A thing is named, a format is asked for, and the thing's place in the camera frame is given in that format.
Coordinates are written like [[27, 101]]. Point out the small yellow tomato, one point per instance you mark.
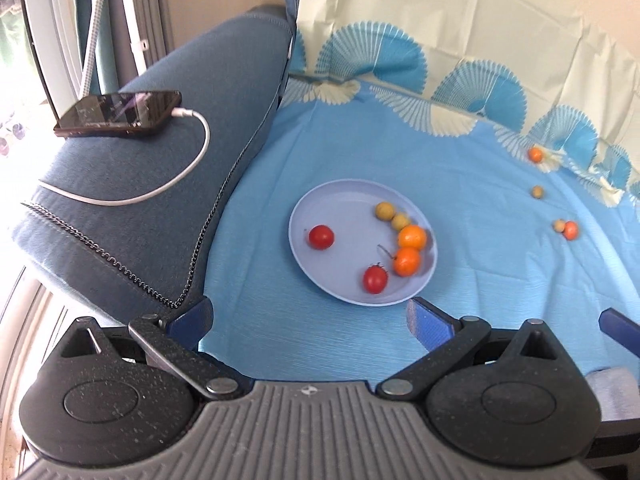
[[558, 225]]

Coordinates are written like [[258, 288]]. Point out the pale blue round plate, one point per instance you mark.
[[350, 260]]

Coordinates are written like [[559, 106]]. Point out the blue sofa armrest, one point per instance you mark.
[[215, 85]]

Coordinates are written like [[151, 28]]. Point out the red cherry tomato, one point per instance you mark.
[[375, 280], [321, 236]]

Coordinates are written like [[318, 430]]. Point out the white window frame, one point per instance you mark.
[[50, 35]]

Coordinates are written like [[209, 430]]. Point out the beige pleated curtain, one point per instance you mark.
[[155, 5]]

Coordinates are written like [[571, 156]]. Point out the black smartphone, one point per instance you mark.
[[120, 110]]

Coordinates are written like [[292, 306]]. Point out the teal curtain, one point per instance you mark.
[[107, 35]]

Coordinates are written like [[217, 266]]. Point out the white pipe with clip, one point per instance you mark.
[[134, 20]]

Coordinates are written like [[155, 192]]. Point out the blue cream printed cloth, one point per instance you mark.
[[475, 185]]

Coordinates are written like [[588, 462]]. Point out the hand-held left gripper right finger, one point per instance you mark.
[[425, 322]]

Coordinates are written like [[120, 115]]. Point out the pale cloth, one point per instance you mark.
[[615, 392]]

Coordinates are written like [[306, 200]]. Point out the yellow longan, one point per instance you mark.
[[401, 222]]

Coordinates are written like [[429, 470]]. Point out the orange cherry tomato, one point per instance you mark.
[[407, 262], [536, 154], [571, 230], [412, 237]]

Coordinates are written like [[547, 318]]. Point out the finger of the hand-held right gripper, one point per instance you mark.
[[622, 325]]

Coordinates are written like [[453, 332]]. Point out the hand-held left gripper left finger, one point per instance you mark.
[[192, 322]]

